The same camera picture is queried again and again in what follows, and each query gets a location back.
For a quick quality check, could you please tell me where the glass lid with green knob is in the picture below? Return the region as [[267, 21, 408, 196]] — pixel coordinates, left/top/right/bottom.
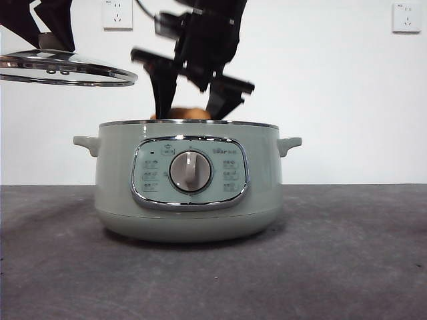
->
[[0, 33, 139, 87]]

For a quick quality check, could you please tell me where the pale green electric pot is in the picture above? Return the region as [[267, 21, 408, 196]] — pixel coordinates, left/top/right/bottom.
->
[[72, 119, 304, 243]]

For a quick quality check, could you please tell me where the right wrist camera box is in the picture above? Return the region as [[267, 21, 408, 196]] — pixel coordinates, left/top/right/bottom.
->
[[155, 11, 193, 38]]

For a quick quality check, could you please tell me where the brown potato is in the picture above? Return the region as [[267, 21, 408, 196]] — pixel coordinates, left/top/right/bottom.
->
[[149, 106, 211, 121]]

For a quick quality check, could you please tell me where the white wall socket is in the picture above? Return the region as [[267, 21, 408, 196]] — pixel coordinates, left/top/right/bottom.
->
[[392, 3, 421, 34], [102, 0, 133, 31]]

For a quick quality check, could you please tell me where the black camera cable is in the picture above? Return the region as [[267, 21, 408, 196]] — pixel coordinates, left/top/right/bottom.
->
[[135, 0, 158, 18]]

